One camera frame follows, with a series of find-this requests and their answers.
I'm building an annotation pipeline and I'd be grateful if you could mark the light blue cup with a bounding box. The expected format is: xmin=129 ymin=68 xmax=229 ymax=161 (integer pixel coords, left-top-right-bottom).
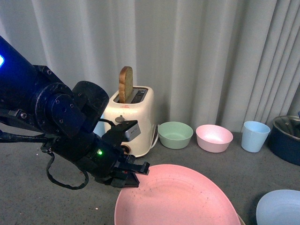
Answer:
xmin=241 ymin=121 xmax=270 ymax=153

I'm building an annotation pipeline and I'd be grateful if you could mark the dark blue saucepan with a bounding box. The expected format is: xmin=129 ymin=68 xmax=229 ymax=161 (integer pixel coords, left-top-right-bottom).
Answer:
xmin=268 ymin=126 xmax=300 ymax=165

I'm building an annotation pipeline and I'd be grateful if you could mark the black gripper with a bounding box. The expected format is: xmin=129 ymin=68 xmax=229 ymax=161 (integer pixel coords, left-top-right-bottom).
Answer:
xmin=42 ymin=120 xmax=150 ymax=188

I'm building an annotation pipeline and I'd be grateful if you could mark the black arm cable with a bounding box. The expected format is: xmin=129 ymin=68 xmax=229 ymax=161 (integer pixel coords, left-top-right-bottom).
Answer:
xmin=46 ymin=151 xmax=89 ymax=190

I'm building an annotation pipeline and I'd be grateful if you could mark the pink plate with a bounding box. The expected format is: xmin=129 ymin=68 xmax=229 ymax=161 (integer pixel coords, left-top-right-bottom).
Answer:
xmin=114 ymin=165 xmax=240 ymax=225

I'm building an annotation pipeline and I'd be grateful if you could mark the pink bowl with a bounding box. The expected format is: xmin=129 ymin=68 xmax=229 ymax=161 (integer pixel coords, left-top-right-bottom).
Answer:
xmin=195 ymin=124 xmax=233 ymax=153

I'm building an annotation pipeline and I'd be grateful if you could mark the grey curtain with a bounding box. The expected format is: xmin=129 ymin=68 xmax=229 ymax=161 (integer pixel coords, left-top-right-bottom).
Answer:
xmin=0 ymin=0 xmax=300 ymax=132

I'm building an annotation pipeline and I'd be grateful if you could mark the bread slice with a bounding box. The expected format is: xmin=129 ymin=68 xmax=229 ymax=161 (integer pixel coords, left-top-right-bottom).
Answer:
xmin=119 ymin=66 xmax=133 ymax=104

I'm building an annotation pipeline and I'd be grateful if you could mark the white toaster cable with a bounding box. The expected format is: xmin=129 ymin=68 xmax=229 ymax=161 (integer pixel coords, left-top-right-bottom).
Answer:
xmin=150 ymin=124 xmax=160 ymax=150

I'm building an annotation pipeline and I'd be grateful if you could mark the cream toaster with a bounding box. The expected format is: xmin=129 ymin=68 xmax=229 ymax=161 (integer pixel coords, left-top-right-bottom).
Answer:
xmin=103 ymin=86 xmax=156 ymax=158

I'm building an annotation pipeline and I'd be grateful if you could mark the light blue plate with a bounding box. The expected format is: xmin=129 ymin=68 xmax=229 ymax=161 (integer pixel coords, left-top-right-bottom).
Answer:
xmin=256 ymin=189 xmax=300 ymax=225

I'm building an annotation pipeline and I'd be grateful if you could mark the green bowl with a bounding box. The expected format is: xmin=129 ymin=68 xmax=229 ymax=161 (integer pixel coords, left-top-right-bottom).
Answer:
xmin=158 ymin=121 xmax=194 ymax=150

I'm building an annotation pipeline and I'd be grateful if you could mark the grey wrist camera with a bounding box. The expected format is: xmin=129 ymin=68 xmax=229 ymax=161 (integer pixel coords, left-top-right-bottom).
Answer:
xmin=125 ymin=123 xmax=141 ymax=142

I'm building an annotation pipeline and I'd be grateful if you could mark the glass pot lid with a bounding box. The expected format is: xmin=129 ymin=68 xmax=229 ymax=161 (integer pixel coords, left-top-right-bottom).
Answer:
xmin=272 ymin=115 xmax=300 ymax=141

